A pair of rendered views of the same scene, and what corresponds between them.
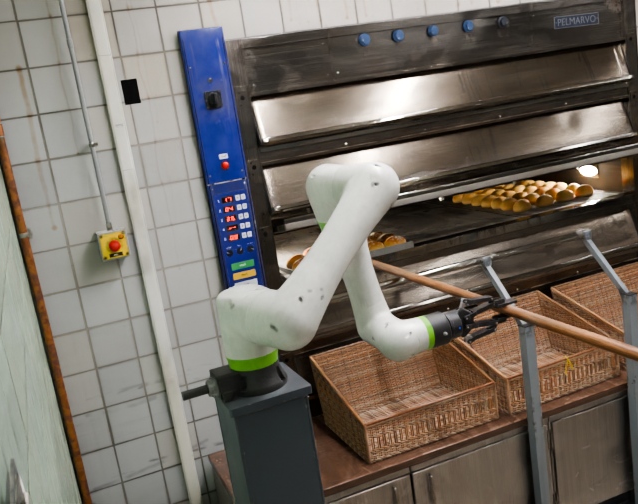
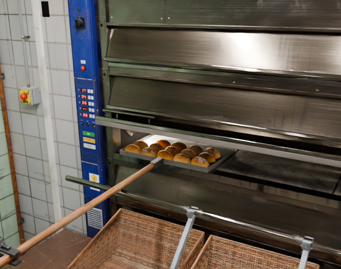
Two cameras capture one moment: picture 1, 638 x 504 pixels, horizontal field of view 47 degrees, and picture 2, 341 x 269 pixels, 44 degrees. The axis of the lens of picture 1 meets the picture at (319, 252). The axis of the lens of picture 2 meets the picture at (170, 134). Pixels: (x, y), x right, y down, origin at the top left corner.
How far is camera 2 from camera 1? 2.44 m
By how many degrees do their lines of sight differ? 49
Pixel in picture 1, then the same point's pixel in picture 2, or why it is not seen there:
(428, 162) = (230, 111)
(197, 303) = (69, 145)
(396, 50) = (220, 7)
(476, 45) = (306, 13)
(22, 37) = not seen: outside the picture
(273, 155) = (116, 69)
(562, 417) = not seen: outside the picture
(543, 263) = (334, 245)
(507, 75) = (338, 51)
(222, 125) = (84, 41)
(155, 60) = not seen: outside the picture
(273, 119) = (118, 44)
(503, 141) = (316, 116)
